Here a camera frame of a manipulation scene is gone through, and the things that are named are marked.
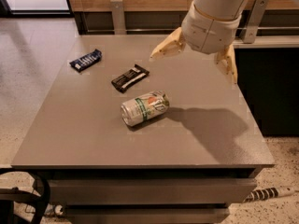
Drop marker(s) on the left metal rail bracket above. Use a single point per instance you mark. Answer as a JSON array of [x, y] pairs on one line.
[[118, 17]]

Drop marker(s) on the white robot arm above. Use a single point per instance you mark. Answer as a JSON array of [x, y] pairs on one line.
[[225, 10]]

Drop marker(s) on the white green 7up can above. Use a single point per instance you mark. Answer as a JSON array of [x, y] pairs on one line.
[[144, 107]]

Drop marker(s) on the black snack bar wrapper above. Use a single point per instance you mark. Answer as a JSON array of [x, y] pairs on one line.
[[129, 78]]

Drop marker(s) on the grey upper drawer front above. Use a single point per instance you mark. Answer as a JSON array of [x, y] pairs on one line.
[[151, 191]]

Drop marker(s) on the grey lower drawer front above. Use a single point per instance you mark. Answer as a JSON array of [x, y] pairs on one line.
[[147, 216]]

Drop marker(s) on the blue snack bar wrapper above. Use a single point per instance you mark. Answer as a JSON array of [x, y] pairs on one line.
[[87, 60]]

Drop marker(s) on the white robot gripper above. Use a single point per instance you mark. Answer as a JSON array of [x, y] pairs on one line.
[[209, 32]]

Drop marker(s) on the grey drawer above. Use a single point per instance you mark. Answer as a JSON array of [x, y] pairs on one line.
[[147, 216], [151, 191]]

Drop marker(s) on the black chair frame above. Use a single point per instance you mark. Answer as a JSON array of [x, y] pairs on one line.
[[14, 195]]

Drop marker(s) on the horizontal metal rail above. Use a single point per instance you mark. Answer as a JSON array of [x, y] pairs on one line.
[[261, 31]]

